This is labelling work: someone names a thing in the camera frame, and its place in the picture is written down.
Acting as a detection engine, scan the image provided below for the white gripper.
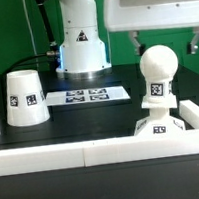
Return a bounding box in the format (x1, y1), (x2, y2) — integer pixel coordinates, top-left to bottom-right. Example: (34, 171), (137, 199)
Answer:
(103, 0), (199, 55)

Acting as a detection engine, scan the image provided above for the white lamp bulb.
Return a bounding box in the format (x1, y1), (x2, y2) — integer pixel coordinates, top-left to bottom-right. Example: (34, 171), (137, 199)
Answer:
(140, 45), (178, 105)

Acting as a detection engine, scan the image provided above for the white lamp base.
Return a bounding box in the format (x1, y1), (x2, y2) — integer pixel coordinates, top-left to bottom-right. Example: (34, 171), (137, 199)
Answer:
(134, 94), (186, 137)

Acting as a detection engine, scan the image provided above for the white lamp shade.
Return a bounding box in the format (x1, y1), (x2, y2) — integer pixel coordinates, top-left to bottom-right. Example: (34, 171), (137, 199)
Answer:
(6, 70), (50, 127)

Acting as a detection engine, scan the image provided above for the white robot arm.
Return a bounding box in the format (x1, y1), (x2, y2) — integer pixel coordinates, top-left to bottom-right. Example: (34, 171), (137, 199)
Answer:
(57, 0), (199, 79)

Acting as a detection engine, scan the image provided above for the white fiducial marker sheet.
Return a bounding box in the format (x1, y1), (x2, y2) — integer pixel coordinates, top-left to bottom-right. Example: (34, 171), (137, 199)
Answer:
(46, 86), (129, 106)

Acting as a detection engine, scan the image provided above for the white table border frame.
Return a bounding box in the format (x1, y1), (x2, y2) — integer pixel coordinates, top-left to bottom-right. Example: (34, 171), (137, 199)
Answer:
(0, 93), (199, 178)

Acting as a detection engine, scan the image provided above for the black cable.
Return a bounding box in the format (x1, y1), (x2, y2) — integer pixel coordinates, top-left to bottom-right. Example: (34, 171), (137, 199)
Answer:
(0, 0), (62, 75)

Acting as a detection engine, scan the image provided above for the white cable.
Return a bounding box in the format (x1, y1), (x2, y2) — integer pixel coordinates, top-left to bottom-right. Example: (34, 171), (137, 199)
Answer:
(22, 0), (38, 58)

